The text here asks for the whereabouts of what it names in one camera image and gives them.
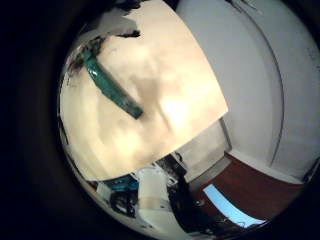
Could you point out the flower bouquet with green wrap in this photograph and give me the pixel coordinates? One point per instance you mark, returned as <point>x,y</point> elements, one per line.
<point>110,86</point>

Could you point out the blue lit monitor screen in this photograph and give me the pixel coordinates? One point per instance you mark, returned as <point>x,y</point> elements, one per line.
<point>230,208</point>

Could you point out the red-brown wooden desk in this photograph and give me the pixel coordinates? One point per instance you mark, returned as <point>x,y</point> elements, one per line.
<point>266,190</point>

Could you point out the teal box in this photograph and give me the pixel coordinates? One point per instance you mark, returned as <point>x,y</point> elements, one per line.
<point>121,183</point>

